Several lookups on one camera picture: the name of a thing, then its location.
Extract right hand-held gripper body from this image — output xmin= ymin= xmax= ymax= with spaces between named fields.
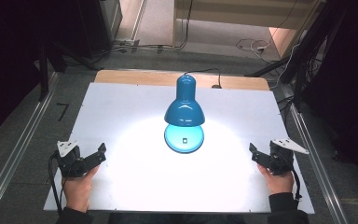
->
xmin=268 ymin=138 xmax=310 ymax=176

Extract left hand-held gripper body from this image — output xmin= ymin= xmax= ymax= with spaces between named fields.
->
xmin=55 ymin=140 xmax=90 ymax=178

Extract blue desk lamp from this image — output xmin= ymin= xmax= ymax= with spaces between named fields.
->
xmin=163 ymin=74 xmax=206 ymax=155

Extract person's right hand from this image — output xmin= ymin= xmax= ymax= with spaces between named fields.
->
xmin=256 ymin=163 xmax=295 ymax=196

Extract person's left hand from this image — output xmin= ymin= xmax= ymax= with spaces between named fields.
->
xmin=61 ymin=164 xmax=101 ymax=214

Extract black metal stand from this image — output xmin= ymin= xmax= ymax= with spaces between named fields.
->
xmin=244 ymin=0 xmax=349 ymax=110
xmin=37 ymin=43 xmax=101 ymax=103

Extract dark curtain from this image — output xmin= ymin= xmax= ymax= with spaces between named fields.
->
xmin=0 ymin=0 xmax=91 ymax=147
xmin=301 ymin=0 xmax=358 ymax=188

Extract dark cabinet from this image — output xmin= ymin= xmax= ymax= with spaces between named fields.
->
xmin=77 ymin=0 xmax=124 ymax=60

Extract light wooden furniture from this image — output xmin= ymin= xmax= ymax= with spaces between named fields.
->
xmin=171 ymin=0 xmax=327 ymax=60

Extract right hand-held gripper cable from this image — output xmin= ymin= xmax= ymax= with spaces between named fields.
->
xmin=290 ymin=166 xmax=303 ymax=202

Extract hand-held gripper cable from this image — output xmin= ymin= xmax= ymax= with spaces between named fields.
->
xmin=290 ymin=166 xmax=303 ymax=202
xmin=48 ymin=150 xmax=64 ymax=217

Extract left hand-held gripper cable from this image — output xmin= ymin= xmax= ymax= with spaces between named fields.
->
xmin=48 ymin=150 xmax=64 ymax=217

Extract aluminium floor rail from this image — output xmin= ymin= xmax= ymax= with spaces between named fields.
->
xmin=280 ymin=83 xmax=351 ymax=224
xmin=0 ymin=72 xmax=61 ymax=224

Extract black lamp cable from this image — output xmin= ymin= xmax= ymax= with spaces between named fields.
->
xmin=183 ymin=67 xmax=223 ymax=90

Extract white floor cable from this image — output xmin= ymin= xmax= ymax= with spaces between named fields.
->
xmin=235 ymin=37 xmax=281 ymax=63

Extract grey floor cables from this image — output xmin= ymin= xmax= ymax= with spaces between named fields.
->
xmin=89 ymin=0 xmax=194 ymax=63

